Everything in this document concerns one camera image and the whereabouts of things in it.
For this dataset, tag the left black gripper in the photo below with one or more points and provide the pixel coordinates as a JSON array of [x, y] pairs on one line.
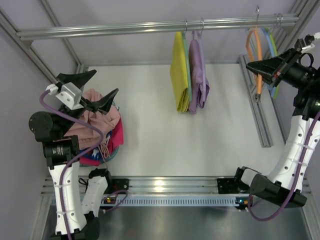
[[83, 102]]

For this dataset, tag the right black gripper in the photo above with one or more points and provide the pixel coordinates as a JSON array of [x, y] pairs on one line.
[[276, 75]]

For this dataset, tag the orange hanger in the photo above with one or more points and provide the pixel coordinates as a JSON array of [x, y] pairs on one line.
[[258, 51]]

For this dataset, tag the pink trousers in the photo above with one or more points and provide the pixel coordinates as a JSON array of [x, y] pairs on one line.
[[104, 122]]

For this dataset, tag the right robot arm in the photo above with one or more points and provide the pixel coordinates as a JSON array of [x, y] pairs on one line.
[[283, 185]]

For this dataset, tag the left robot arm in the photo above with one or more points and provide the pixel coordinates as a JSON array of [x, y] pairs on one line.
[[77, 215]]

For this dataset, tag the light blue empty hanger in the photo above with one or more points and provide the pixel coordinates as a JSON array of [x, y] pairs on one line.
[[271, 42]]

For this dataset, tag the lime green empty hanger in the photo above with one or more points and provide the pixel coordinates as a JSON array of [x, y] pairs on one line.
[[273, 45]]

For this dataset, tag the purple trousers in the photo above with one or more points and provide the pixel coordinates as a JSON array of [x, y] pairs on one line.
[[199, 97]]

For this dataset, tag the purple hanger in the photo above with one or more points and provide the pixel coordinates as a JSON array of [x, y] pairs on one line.
[[201, 51]]

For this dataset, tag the yellow trousers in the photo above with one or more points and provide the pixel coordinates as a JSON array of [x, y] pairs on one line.
[[178, 74]]

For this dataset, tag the teal laundry basket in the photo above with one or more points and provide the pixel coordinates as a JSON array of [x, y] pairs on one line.
[[115, 152]]

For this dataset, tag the magenta garment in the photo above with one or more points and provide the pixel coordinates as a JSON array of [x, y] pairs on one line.
[[118, 135]]

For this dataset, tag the blue patterned garment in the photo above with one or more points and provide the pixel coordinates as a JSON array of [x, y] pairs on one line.
[[93, 153]]

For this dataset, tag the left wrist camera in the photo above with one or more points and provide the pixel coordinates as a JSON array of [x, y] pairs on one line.
[[68, 94]]

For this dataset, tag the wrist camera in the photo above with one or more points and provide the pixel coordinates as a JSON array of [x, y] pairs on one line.
[[68, 94], [305, 44]]

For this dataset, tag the right frame post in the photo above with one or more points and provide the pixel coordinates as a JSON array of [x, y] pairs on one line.
[[279, 31]]

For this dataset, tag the frame post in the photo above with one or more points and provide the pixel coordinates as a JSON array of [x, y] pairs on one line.
[[279, 31], [49, 57]]

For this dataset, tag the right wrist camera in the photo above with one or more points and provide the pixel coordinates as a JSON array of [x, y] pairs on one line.
[[305, 44]]

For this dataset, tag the aluminium hanging rail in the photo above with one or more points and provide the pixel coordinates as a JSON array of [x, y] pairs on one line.
[[133, 28]]

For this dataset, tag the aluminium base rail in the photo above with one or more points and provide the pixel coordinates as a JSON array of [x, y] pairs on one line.
[[177, 186]]

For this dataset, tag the left frame post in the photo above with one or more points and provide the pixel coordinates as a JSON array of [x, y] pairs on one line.
[[49, 57]]

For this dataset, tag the grey slotted cable duct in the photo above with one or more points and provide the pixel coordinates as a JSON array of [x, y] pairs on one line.
[[176, 201]]

